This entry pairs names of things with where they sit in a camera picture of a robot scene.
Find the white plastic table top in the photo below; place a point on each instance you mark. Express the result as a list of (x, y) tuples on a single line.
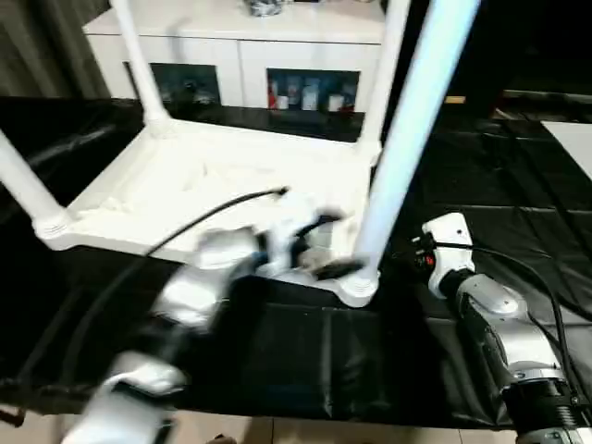
[(208, 162)]

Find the white plastic table leg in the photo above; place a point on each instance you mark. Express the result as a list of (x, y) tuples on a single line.
[(384, 78), (139, 60), (416, 115), (28, 185)]

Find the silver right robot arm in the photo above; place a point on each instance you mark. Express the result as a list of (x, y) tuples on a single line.
[(499, 314)]

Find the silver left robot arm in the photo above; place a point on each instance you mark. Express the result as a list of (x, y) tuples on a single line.
[(194, 287)]

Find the small white bottle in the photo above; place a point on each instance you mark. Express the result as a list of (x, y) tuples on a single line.
[(334, 102), (309, 98), (282, 102)]

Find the small red item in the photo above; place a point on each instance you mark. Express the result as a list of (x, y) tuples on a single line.
[(273, 94)]

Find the small yellow tag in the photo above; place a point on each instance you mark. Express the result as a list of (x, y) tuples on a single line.
[(455, 99)]

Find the white flat board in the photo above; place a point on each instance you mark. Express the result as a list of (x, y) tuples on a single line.
[(571, 143)]

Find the black side table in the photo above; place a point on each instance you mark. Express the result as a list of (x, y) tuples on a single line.
[(546, 104)]

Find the white cabinet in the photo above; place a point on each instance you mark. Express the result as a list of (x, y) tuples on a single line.
[(208, 51)]

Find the dark patterned ornament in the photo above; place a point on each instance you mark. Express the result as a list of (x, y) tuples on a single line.
[(261, 7)]

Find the grey curtain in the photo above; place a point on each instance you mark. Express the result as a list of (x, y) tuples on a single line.
[(41, 46)]

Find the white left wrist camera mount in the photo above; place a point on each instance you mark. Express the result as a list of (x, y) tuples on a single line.
[(291, 217)]

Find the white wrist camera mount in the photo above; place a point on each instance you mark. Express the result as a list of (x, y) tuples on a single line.
[(451, 240), (291, 217)]

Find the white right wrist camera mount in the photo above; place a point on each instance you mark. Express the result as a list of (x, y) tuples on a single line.
[(451, 240)]

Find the black folding table frame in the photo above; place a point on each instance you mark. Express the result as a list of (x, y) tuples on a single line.
[(11, 416)]

